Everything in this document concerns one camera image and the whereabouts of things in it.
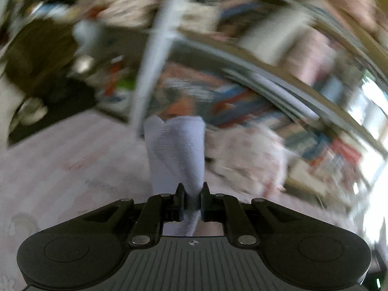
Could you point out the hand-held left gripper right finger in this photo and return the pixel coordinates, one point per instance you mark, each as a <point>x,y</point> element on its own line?
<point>205,206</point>

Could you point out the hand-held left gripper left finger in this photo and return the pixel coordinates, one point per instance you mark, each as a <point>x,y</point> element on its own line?
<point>179,206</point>

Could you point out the lavender knit garment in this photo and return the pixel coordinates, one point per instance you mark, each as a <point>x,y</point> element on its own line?
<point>175,151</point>

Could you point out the white pink floral frilly cloth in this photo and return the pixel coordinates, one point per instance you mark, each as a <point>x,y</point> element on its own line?
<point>248,154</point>

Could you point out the row of colourful books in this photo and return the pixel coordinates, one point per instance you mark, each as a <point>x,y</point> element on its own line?
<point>242,106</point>

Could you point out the pink checked cartoon desk mat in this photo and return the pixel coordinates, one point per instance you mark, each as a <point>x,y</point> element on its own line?
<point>75,172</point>

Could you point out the white bookshelf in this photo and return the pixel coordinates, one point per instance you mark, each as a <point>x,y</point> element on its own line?
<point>151,66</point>

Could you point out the black box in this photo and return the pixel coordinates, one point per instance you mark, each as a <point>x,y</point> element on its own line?
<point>60,103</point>

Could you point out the white wristwatch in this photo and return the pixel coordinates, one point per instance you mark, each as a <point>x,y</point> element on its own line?
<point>31,110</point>

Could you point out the olive brown cloth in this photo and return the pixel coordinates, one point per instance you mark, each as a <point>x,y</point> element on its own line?
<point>39,54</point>

